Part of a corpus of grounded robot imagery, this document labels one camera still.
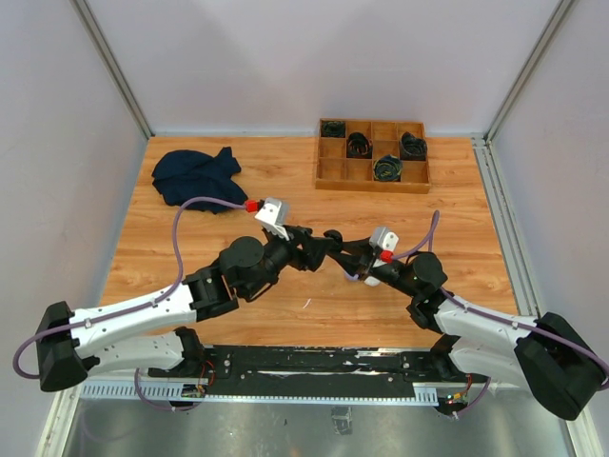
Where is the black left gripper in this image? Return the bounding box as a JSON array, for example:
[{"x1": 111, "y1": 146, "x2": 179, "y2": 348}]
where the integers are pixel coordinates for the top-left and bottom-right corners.
[{"x1": 244, "y1": 223, "x2": 334, "y2": 298}]

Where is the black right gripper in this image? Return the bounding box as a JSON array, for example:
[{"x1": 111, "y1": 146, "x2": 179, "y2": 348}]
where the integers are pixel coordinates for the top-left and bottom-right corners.
[{"x1": 327, "y1": 235, "x2": 420, "y2": 298}]

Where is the purple round charging case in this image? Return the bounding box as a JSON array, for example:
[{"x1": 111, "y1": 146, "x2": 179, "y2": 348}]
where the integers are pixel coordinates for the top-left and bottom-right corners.
[{"x1": 343, "y1": 271, "x2": 359, "y2": 282}]

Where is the black round charging case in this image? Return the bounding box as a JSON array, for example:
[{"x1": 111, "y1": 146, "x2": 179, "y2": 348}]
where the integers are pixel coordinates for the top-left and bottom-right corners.
[{"x1": 324, "y1": 229, "x2": 343, "y2": 244}]

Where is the white round charging case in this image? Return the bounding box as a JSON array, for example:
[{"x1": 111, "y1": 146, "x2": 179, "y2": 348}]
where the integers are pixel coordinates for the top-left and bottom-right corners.
[{"x1": 364, "y1": 276, "x2": 381, "y2": 287}]

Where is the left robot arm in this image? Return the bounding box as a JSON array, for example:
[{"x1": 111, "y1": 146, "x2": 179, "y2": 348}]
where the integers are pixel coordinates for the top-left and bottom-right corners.
[{"x1": 35, "y1": 226, "x2": 342, "y2": 392}]

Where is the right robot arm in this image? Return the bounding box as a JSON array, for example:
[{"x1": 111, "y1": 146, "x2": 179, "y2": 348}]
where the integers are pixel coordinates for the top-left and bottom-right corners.
[{"x1": 328, "y1": 240, "x2": 608, "y2": 421}]

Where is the wooden divided tray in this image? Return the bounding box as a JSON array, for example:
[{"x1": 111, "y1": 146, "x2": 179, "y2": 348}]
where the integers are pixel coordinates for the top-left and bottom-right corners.
[{"x1": 315, "y1": 118, "x2": 431, "y2": 194}]

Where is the rolled blue yellow tie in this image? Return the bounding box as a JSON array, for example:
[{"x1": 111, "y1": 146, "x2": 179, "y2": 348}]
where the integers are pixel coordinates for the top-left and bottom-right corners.
[{"x1": 372, "y1": 154, "x2": 403, "y2": 182}]

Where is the rolled dark tie back-left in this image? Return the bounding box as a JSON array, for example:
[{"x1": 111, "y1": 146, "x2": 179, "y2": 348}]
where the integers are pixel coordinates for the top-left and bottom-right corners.
[{"x1": 320, "y1": 120, "x2": 346, "y2": 138}]

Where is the rolled dark tie right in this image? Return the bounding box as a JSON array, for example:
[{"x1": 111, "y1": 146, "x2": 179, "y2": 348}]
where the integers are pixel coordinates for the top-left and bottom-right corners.
[{"x1": 399, "y1": 132, "x2": 427, "y2": 161}]

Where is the dark blue cloth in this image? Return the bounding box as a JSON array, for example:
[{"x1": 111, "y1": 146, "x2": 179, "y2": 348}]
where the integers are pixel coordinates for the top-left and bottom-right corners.
[{"x1": 151, "y1": 147, "x2": 248, "y2": 207}]

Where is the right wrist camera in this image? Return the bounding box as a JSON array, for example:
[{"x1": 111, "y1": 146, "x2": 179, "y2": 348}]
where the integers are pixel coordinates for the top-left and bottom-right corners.
[{"x1": 368, "y1": 226, "x2": 400, "y2": 263}]

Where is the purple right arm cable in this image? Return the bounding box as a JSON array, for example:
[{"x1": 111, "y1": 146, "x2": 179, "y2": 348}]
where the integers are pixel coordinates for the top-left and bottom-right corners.
[{"x1": 392, "y1": 210, "x2": 609, "y2": 410}]

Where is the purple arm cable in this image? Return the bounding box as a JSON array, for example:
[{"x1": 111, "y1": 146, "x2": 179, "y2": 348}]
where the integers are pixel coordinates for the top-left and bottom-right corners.
[
  {"x1": 12, "y1": 197, "x2": 248, "y2": 413},
  {"x1": 392, "y1": 210, "x2": 609, "y2": 410}
]

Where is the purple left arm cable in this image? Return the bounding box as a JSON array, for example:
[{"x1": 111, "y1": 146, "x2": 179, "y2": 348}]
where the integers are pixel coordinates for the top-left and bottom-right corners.
[{"x1": 12, "y1": 197, "x2": 248, "y2": 413}]

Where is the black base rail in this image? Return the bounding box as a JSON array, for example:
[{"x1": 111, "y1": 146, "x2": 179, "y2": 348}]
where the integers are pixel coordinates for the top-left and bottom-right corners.
[{"x1": 145, "y1": 345, "x2": 467, "y2": 401}]

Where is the aluminium frame rail right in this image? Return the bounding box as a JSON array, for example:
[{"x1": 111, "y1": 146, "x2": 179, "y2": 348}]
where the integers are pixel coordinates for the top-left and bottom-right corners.
[{"x1": 470, "y1": 1, "x2": 578, "y2": 317}]

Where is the aluminium frame rail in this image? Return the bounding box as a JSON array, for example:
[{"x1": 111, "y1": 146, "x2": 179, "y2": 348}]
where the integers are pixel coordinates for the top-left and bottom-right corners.
[
  {"x1": 69, "y1": 0, "x2": 154, "y2": 140},
  {"x1": 470, "y1": 1, "x2": 578, "y2": 317}
]

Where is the aluminium frame rail left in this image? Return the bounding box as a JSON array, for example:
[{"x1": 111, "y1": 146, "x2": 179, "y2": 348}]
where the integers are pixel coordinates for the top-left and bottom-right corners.
[{"x1": 69, "y1": 0, "x2": 154, "y2": 140}]

